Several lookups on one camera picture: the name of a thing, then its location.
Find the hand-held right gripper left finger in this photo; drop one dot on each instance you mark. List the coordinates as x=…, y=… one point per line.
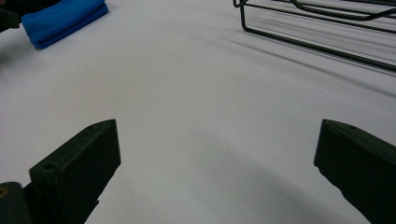
x=77, y=168

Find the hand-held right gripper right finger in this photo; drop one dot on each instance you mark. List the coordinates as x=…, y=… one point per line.
x=358, y=165

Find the blue folded cloth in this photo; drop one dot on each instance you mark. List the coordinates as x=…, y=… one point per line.
x=60, y=21

